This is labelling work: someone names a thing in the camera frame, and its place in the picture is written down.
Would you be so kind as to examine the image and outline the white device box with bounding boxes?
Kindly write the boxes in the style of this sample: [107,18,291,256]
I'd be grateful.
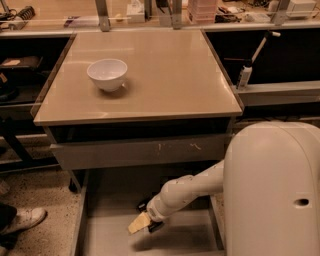
[286,0,316,18]

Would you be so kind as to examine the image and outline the black box on left shelf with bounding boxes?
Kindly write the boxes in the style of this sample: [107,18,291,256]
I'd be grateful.
[0,56,42,69]

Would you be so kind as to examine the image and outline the pink stacked trays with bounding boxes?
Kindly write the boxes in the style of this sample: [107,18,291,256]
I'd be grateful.
[187,0,218,24]

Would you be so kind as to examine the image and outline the metal frame post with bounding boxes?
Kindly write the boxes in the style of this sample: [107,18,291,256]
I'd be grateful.
[271,0,290,26]
[172,0,182,29]
[95,0,110,32]

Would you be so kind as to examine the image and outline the metal frame post left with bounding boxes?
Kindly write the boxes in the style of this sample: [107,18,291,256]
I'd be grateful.
[95,0,110,32]

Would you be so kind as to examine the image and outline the open grey middle drawer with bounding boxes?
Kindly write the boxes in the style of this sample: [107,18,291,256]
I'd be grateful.
[70,165,225,256]

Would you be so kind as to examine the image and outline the white bottle with black cap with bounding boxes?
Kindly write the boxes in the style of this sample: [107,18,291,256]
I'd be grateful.
[236,62,253,90]

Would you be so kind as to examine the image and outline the metal frame post middle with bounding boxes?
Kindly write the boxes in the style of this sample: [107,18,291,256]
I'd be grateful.
[172,0,182,29]

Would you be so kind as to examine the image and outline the white rod tool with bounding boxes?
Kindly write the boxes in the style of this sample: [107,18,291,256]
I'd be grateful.
[251,31,281,64]

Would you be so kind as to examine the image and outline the metal frame post right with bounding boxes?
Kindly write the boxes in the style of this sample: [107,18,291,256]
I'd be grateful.
[271,0,290,26]

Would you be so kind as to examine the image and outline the white tissue box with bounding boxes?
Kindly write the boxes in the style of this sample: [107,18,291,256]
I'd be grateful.
[126,0,145,24]

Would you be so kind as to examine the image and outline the white ceramic bowl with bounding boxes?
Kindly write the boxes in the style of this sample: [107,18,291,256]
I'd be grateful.
[87,59,128,92]

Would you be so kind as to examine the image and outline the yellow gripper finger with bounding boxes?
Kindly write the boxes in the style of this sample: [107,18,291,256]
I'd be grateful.
[128,212,151,234]

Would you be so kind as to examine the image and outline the black coiled spring tool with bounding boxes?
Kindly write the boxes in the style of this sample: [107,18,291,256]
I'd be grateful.
[17,6,35,21]

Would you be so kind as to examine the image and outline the white sneaker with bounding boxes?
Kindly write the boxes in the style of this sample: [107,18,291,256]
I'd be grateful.
[0,208,47,235]

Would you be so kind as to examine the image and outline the black rxbar chocolate bar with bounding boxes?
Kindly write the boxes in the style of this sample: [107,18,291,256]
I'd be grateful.
[137,200,164,233]

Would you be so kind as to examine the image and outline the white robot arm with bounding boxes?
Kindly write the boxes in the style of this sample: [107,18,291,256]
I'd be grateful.
[128,121,320,256]

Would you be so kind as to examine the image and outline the grey top drawer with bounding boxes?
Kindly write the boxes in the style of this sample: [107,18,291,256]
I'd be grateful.
[51,134,229,170]

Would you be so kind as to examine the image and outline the grey drawer cabinet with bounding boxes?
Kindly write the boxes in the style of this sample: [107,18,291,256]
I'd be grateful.
[30,29,245,256]

